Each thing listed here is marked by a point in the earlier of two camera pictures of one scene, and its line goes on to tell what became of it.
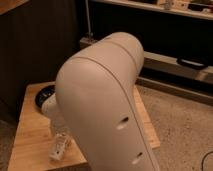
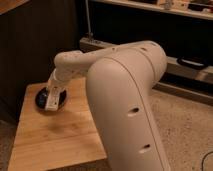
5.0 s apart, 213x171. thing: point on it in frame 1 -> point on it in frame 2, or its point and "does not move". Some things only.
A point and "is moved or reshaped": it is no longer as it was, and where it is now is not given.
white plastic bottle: x=61 y=143 is moved or reshaped
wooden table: x=38 y=130 does not move
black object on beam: x=191 y=63 does not move
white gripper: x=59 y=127 -> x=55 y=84
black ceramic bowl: x=46 y=98 does not move
